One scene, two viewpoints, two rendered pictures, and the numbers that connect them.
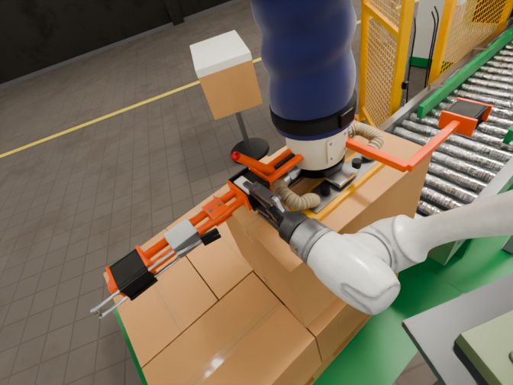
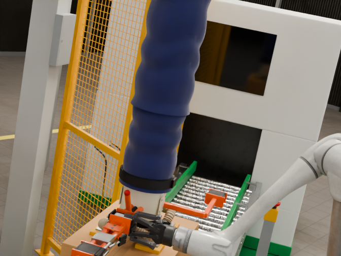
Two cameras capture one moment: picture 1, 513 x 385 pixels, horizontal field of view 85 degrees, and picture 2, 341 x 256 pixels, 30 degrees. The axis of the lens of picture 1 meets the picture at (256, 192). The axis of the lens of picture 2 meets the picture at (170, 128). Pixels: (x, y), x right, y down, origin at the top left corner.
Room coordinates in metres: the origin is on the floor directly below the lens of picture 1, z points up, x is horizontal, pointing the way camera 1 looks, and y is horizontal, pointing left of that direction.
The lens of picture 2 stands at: (-0.87, 1.72, 2.12)
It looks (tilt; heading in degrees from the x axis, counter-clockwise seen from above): 14 degrees down; 307
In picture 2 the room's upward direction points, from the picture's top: 11 degrees clockwise
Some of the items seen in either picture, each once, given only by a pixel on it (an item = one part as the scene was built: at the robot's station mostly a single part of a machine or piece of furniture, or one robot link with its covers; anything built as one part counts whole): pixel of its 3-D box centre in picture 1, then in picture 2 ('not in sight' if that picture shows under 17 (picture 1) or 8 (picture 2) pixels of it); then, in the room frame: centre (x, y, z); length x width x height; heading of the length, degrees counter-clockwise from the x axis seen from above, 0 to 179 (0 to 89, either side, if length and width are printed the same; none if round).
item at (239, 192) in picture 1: (250, 187); (122, 221); (0.55, 0.01, 1.20); 0.10 x 0.08 x 0.06; 25
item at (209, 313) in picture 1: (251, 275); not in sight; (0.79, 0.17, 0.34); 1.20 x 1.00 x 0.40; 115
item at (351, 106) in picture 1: (312, 105); (147, 176); (0.65, -0.22, 1.31); 0.23 x 0.23 x 0.04
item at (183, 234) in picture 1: (183, 237); (102, 242); (0.46, 0.21, 1.20); 0.07 x 0.07 x 0.04; 25
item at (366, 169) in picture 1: (340, 179); (159, 231); (0.57, -0.25, 1.09); 0.34 x 0.10 x 0.05; 115
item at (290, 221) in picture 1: (287, 221); (162, 233); (0.40, -0.05, 1.20); 0.09 x 0.07 x 0.08; 25
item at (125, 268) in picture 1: (132, 271); (86, 254); (0.41, 0.33, 1.21); 0.08 x 0.07 x 0.05; 115
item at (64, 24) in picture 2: not in sight; (63, 39); (1.95, -0.84, 1.62); 0.20 x 0.05 x 0.30; 115
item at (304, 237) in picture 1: (311, 240); (181, 239); (0.33, -0.08, 1.20); 0.09 x 0.06 x 0.09; 115
